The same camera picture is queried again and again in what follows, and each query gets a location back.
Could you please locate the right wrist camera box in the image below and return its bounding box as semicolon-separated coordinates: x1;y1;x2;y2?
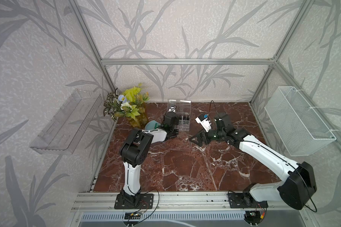
195;113;212;132

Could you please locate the artificial flower plant vase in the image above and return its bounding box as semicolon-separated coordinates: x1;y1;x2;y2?
103;83;149;129

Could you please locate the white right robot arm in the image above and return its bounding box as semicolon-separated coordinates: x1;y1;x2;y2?
189;113;317;210

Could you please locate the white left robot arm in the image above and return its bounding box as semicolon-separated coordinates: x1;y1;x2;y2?
119;111;179;207

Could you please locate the clear acrylic wall shelf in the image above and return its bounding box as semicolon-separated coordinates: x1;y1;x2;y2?
29;89;102;155

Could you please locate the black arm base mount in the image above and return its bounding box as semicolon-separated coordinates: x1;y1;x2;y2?
114;193;154;210

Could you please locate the aluminium front rail frame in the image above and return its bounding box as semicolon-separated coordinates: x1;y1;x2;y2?
65;191;315;227

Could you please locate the clear acrylic lipstick organizer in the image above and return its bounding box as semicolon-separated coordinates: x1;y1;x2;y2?
167;99;191;131

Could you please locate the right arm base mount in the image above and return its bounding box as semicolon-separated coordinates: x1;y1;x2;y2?
227;191;269;209

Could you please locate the white wire mesh basket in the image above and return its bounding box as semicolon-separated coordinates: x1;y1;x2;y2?
265;86;336;156

